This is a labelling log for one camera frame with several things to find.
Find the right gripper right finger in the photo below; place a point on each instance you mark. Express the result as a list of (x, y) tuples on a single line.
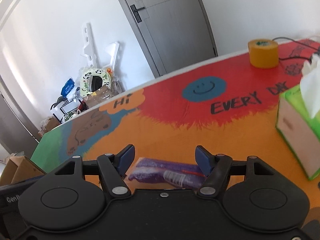
[(216, 168)]

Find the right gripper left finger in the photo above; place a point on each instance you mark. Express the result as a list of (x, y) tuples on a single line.
[(112, 171)]

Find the purple long bread packet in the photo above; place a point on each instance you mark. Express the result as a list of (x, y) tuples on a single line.
[(154, 171)]

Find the right hand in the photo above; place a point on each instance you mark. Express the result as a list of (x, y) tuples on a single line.
[(312, 226)]

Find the open cardboard box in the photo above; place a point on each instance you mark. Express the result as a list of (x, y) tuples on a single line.
[(18, 169)]

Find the colourful cat table mat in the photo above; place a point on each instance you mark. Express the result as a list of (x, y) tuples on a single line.
[(225, 105)]

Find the grey door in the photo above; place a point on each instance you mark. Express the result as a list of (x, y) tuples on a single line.
[(171, 33), (18, 133)]

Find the small orange cardboard box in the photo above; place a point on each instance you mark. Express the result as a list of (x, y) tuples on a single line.
[(48, 124)]

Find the taped cardboard box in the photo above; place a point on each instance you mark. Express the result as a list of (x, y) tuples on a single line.
[(99, 96)]

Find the black shoe rack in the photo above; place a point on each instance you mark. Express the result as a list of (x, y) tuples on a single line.
[(63, 106)]

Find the blue plastic bag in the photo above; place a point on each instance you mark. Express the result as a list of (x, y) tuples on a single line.
[(67, 88)]

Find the green tissue box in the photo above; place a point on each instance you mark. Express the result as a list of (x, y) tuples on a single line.
[(298, 118)]

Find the tall white foam board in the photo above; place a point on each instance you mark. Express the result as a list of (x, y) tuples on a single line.
[(89, 48)]

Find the short white foam board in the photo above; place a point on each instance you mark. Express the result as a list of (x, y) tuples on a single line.
[(112, 53)]

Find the yellow tape roll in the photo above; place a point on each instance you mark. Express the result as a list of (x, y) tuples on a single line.
[(263, 53)]

